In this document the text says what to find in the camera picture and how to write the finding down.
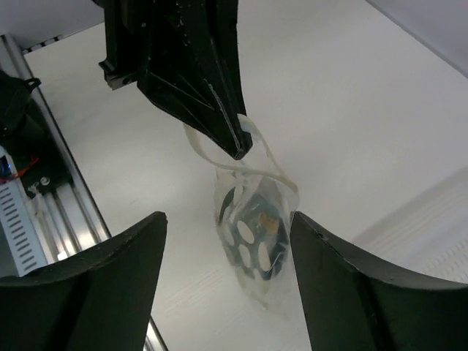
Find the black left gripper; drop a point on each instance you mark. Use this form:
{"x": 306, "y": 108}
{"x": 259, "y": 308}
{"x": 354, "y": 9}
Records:
{"x": 184, "y": 56}

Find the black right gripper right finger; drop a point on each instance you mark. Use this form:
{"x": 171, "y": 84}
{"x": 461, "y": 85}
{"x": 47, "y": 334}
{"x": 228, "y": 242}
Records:
{"x": 354, "y": 300}

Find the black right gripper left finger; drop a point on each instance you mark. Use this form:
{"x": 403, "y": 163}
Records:
{"x": 97, "y": 299}

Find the dark green fake food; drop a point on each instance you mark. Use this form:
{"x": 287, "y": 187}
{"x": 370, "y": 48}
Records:
{"x": 253, "y": 234}

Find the clear zip top bag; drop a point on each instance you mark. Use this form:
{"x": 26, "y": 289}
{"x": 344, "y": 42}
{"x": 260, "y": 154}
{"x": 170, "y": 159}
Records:
{"x": 259, "y": 173}

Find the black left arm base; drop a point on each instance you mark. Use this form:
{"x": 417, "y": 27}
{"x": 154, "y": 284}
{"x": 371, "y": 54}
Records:
{"x": 28, "y": 140}

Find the white slotted cable duct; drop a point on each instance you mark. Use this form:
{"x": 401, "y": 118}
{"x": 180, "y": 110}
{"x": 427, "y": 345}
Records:
{"x": 19, "y": 232}

